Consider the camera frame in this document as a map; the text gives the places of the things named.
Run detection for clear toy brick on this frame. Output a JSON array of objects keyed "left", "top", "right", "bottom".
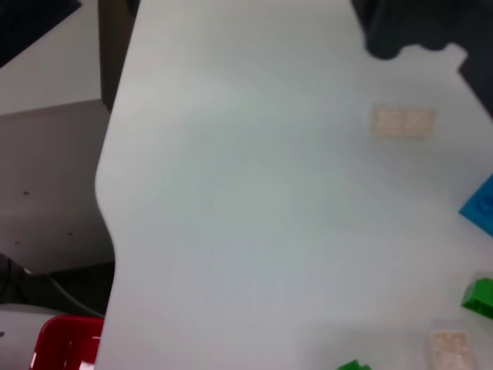
[{"left": 371, "top": 104, "right": 434, "bottom": 140}]

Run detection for green toy brick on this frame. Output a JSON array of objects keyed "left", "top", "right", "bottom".
[
  {"left": 461, "top": 277, "right": 493, "bottom": 321},
  {"left": 335, "top": 358, "right": 373, "bottom": 370}
]

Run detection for blue toy brick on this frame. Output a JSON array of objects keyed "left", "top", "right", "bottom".
[{"left": 458, "top": 175, "right": 493, "bottom": 235}]

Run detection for white toy brick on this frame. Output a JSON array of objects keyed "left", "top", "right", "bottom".
[{"left": 428, "top": 319, "right": 477, "bottom": 370}]

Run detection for red plastic box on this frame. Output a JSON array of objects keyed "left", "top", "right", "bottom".
[{"left": 29, "top": 314, "right": 105, "bottom": 370}]

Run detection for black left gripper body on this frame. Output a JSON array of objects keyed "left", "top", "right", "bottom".
[{"left": 350, "top": 0, "right": 493, "bottom": 62}]

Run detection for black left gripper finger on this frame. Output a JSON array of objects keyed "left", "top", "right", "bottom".
[{"left": 458, "top": 49, "right": 493, "bottom": 121}]

